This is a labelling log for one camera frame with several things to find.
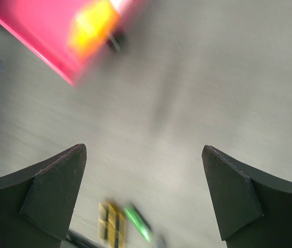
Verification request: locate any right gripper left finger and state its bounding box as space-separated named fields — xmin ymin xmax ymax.
xmin=0 ymin=144 xmax=87 ymax=247

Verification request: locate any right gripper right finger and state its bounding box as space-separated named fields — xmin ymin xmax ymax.
xmin=202 ymin=145 xmax=292 ymax=247

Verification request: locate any orange tube white cap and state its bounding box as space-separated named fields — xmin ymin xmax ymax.
xmin=68 ymin=1 xmax=120 ymax=59

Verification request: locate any black gold lipstick middle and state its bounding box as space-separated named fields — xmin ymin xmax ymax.
xmin=108 ymin=201 xmax=122 ymax=232

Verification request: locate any black gold lipstick right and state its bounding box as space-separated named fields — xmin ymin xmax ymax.
xmin=108 ymin=214 xmax=126 ymax=248

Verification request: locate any green lipstick tube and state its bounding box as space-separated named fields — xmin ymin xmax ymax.
xmin=123 ymin=203 xmax=153 ymax=243

